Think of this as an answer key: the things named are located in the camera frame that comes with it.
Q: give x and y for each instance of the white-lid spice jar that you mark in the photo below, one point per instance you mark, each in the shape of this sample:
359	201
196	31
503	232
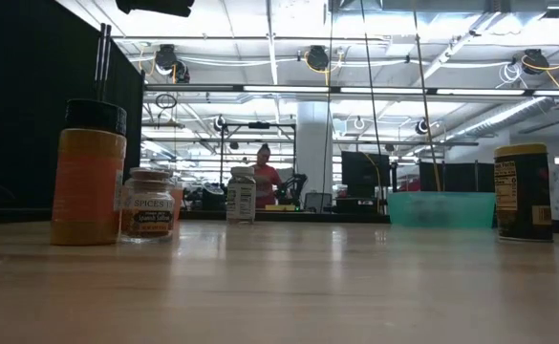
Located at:
241	196

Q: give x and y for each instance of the black-lid orange spice jar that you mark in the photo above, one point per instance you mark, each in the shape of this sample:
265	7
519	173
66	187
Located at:
88	191

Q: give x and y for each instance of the black background robot arm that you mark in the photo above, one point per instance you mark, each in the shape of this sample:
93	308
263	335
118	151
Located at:
294	186

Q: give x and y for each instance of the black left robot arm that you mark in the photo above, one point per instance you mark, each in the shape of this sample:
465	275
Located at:
155	6

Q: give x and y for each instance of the person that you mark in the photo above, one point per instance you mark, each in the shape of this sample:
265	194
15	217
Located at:
265	179

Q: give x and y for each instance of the yellow flat object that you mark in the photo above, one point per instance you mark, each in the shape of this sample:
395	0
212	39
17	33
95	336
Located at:
279	207

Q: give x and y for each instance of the small grey monitor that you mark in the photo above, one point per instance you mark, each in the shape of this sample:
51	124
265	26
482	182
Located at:
318	201

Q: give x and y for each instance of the black monitor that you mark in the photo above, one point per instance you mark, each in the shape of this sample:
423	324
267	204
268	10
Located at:
362	172

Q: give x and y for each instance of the long LED light bar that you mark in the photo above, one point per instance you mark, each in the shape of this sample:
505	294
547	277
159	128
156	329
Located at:
284	88

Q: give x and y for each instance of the small glass saffron jar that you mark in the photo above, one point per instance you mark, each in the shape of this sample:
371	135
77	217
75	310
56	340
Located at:
147	210

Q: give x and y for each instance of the teal plastic bin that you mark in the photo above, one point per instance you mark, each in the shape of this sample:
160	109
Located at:
441	210

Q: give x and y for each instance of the black background partition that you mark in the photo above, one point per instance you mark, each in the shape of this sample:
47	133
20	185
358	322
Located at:
456	177

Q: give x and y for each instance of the yellow-lid black spice can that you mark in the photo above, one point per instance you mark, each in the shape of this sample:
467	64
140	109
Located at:
522	191

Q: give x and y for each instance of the black curtain partition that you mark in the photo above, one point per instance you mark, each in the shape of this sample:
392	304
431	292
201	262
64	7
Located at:
21	119

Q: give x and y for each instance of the black aluminium table frame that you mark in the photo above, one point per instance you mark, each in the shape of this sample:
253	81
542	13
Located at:
307	216

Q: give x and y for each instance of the silver ventilation duct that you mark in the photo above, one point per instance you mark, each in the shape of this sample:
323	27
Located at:
499	119

